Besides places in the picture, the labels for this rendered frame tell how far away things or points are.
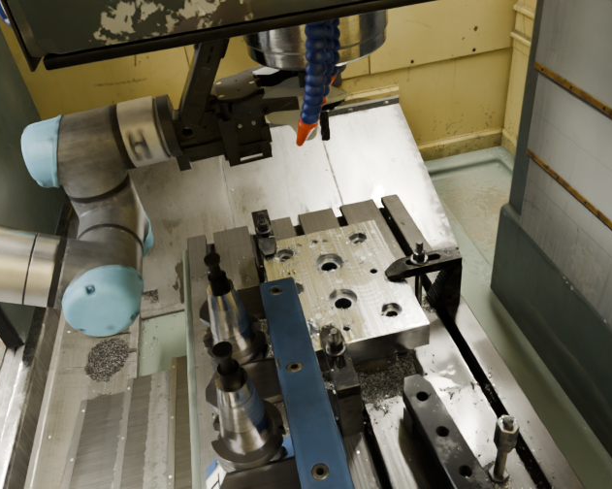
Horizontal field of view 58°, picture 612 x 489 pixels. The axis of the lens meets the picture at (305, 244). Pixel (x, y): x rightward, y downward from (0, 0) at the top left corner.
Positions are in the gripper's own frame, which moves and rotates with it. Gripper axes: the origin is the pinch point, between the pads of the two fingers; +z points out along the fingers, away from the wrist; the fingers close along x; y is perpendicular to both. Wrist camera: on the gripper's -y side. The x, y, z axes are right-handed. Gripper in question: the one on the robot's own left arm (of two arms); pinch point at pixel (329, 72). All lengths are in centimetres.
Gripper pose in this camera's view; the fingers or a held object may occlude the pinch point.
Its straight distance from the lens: 67.2
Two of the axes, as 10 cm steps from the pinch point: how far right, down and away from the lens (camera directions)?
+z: 9.7, -2.4, 0.7
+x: 2.0, 5.9, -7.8
